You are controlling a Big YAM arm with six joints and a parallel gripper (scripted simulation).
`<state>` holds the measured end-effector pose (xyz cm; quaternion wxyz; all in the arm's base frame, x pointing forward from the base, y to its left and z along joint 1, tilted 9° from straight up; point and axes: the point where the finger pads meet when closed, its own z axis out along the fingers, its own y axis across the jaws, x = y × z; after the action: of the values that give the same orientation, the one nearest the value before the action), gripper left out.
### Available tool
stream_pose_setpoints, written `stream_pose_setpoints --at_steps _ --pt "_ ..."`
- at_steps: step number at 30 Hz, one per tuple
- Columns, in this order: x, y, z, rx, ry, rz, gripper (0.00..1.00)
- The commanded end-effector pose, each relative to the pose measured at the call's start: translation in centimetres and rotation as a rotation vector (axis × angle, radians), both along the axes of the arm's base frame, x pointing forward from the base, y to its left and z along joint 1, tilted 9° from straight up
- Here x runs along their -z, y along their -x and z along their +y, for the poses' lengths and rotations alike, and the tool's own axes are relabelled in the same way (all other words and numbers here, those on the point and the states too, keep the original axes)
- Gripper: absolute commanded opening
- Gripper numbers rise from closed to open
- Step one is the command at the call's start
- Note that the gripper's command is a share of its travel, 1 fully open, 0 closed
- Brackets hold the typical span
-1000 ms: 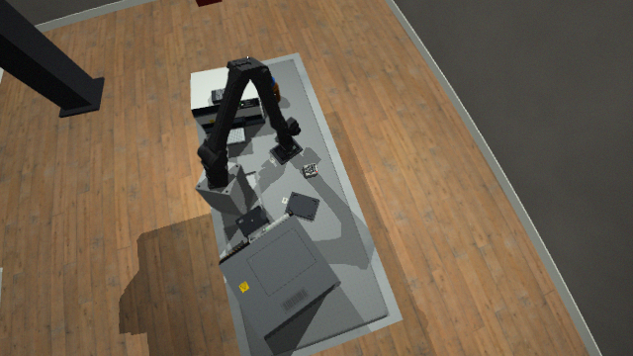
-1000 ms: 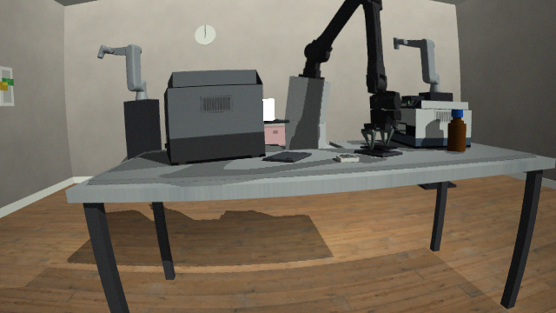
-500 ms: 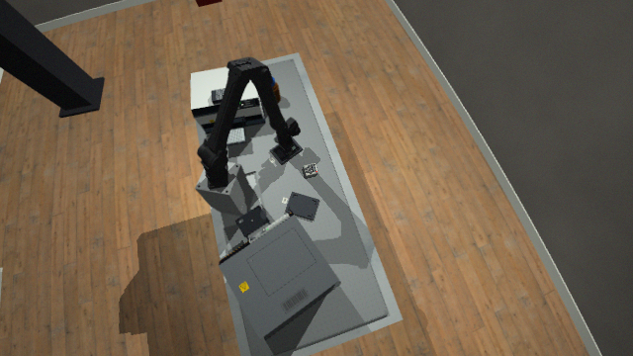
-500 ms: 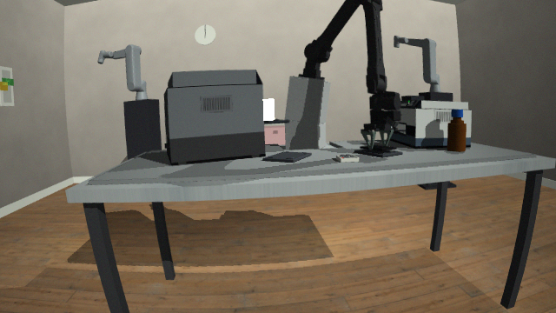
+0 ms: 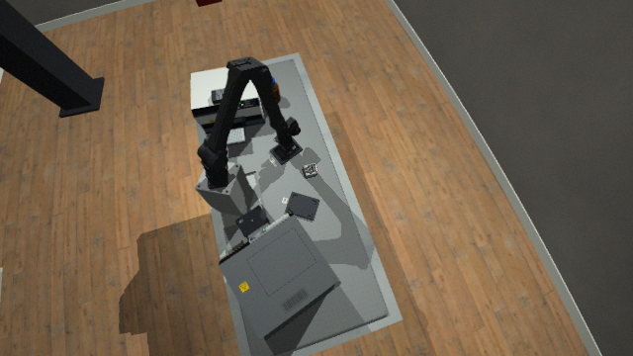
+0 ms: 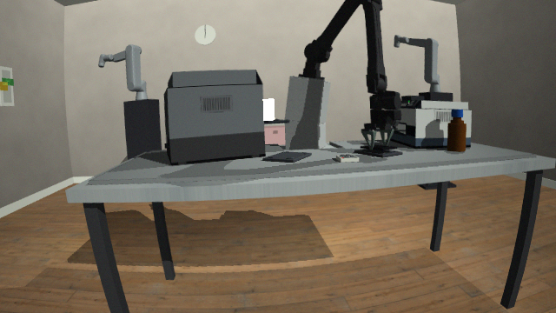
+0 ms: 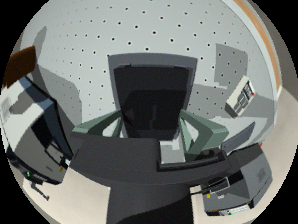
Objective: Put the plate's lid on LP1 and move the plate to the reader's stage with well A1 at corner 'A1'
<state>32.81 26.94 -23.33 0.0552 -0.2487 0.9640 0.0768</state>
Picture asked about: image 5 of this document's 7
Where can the brown bottle with blue cap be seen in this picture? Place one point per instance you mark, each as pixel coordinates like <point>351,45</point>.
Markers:
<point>276,90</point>

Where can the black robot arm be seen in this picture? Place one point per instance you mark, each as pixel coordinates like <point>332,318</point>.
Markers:
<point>213,151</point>

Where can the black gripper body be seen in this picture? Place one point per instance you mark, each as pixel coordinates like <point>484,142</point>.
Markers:
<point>283,144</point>

